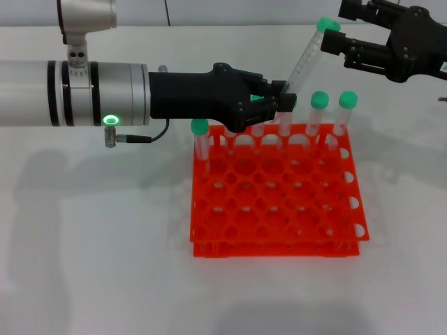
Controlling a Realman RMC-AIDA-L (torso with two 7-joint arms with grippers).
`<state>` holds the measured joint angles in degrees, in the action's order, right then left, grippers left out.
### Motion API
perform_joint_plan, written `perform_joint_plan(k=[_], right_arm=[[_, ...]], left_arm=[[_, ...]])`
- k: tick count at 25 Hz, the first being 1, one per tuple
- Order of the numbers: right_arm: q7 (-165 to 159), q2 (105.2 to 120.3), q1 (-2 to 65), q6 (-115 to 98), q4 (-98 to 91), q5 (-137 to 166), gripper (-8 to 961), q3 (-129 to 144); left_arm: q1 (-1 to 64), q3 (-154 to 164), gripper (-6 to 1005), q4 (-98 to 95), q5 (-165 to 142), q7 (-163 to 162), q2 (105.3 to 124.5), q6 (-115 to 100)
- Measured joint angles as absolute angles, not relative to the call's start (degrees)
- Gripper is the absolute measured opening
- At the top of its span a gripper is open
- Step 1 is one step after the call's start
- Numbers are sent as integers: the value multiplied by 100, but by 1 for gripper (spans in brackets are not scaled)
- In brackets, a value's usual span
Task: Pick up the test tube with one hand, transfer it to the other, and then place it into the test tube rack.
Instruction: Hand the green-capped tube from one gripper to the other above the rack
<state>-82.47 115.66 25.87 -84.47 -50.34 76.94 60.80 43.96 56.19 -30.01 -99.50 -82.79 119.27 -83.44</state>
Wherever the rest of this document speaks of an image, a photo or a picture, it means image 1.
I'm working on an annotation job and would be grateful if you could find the orange test tube rack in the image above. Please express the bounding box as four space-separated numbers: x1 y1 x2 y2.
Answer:
189 124 370 259

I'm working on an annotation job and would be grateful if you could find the clear test tube green cap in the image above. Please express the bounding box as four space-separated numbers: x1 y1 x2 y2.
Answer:
190 117 210 175
305 91 330 139
251 94 265 155
283 16 342 96
224 128 239 155
331 90 358 137
278 100 298 151

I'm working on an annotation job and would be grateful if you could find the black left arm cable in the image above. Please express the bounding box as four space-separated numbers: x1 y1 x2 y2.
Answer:
104 118 171 149

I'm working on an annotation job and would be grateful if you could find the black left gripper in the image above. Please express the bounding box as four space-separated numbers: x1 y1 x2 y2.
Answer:
149 62 298 134

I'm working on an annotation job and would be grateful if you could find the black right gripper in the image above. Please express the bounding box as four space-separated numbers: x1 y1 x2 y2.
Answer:
320 0 447 84

